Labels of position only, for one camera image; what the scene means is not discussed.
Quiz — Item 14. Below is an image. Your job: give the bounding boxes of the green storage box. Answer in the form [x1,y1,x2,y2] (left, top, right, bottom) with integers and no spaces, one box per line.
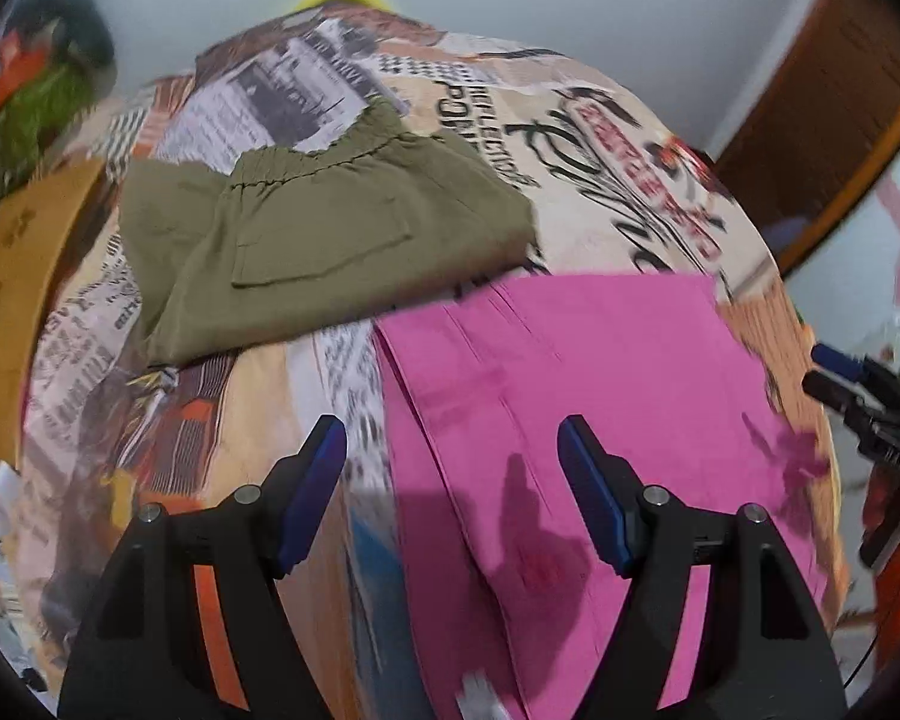
[0,64,94,200]

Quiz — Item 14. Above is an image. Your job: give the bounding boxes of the wooden lap desk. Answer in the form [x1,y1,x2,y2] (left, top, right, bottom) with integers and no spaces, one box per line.
[0,158,105,465]

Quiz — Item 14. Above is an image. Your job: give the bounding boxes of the orange box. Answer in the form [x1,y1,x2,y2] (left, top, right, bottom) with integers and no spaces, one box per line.
[0,29,52,109]

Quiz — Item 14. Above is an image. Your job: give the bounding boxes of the newspaper print blanket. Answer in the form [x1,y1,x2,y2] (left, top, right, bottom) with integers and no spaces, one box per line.
[11,4,832,718]

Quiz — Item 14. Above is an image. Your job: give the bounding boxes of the wooden door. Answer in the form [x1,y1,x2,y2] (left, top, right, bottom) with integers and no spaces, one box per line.
[717,0,900,275]

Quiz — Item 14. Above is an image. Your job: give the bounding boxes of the olive green pants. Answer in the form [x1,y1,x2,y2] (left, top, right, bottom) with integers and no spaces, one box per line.
[119,101,536,366]

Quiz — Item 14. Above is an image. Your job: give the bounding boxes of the pink pants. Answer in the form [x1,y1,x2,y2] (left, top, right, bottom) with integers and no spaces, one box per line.
[371,271,834,720]

